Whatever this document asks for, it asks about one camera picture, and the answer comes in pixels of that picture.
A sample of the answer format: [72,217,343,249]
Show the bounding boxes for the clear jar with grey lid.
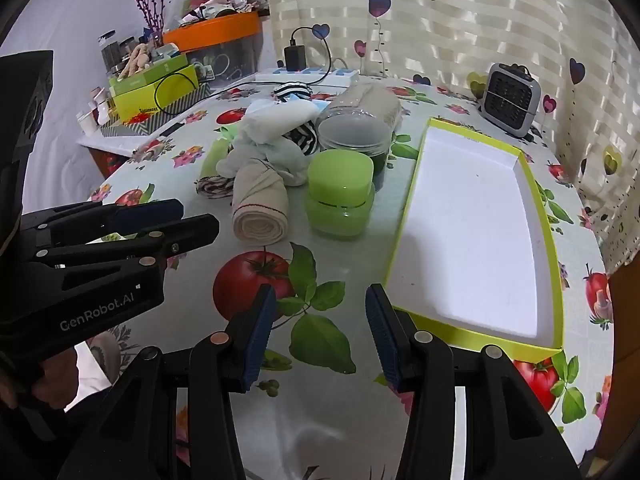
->
[315,101,392,192]

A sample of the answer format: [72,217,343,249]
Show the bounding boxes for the light green flat box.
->
[109,52,190,96]

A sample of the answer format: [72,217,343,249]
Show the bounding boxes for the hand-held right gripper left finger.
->
[57,284,278,480]

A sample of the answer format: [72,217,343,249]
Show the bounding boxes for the green cloth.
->
[200,127,239,181]

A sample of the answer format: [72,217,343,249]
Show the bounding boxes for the beige cloth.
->
[231,158,291,246]
[327,82,403,136]

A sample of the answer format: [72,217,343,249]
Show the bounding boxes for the black charger cable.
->
[154,25,333,117]

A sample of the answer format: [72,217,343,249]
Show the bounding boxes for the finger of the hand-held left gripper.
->
[22,198,185,250]
[37,214,220,281]

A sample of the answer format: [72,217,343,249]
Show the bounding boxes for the clear bin with orange lid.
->
[162,10,262,83]

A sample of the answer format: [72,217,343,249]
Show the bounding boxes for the white power strip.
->
[255,66,360,86]

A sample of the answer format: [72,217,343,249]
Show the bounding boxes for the yellow-green box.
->
[112,65,198,123]

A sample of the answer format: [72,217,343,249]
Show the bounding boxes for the striped cardboard box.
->
[97,82,213,136]

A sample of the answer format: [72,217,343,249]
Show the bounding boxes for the fruit print tablecloth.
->
[77,77,616,480]

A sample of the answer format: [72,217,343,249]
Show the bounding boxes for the beige wooden mannequin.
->
[122,42,151,78]

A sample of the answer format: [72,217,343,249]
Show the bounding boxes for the green plastic jar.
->
[305,149,376,237]

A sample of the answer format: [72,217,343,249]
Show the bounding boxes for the person's left hand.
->
[0,347,79,411]

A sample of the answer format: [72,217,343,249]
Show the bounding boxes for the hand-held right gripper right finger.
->
[365,283,583,480]

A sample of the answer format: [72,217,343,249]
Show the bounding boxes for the wooden cabinet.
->
[606,260,640,436]

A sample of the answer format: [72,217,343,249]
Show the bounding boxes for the grey fan heater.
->
[480,62,543,138]

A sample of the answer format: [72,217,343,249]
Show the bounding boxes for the white tray with green rim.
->
[382,116,565,362]

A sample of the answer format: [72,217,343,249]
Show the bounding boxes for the heart print curtain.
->
[265,0,640,271]

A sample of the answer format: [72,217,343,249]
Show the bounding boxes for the beige cloth in plastic bag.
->
[327,82,403,136]

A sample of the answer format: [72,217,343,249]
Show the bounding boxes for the light grey sock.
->
[244,99,321,147]

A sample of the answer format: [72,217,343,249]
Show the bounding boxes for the purple dried branches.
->
[115,0,191,46]

